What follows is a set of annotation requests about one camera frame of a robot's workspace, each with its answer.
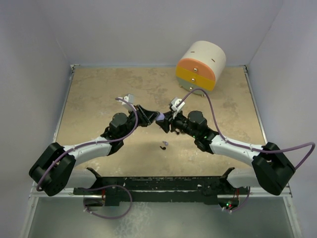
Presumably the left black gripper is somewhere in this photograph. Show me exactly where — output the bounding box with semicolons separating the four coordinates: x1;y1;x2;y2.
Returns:
120;105;159;140

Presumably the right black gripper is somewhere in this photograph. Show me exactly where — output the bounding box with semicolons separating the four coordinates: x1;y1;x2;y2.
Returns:
156;109;198;139

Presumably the purple earbud charging case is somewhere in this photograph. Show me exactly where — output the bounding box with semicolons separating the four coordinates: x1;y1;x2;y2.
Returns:
156;113;165;121

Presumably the purple black wireless earbud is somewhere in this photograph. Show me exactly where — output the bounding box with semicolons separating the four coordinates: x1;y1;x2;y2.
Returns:
160;141;169;150

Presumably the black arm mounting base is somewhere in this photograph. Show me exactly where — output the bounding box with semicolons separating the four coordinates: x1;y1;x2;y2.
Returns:
74;168;250;208

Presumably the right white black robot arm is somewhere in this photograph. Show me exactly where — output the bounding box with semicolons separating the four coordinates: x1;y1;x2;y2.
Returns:
156;111;296;195

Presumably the round cream drawer cabinet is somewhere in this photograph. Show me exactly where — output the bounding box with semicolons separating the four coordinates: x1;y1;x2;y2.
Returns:
175;41;226;97

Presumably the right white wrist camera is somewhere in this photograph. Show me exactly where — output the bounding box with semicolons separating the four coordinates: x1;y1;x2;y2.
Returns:
169;97;185;119

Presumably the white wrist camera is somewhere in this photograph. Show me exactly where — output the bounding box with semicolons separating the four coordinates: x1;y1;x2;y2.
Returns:
115;94;134;111
169;97;185;119

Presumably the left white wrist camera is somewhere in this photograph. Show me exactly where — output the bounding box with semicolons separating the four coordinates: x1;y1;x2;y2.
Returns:
115;94;134;111

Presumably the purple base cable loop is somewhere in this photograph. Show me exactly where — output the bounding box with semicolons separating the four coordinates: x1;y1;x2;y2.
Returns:
83;184;134;219

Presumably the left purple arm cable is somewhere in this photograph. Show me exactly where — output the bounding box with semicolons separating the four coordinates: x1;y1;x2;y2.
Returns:
36;97;139;191

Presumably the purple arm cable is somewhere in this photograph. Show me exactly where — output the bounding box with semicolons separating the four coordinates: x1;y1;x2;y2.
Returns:
36;97;139;191
177;88;316;169

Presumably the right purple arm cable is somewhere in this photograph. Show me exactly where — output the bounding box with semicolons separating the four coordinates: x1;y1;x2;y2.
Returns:
177;88;316;169

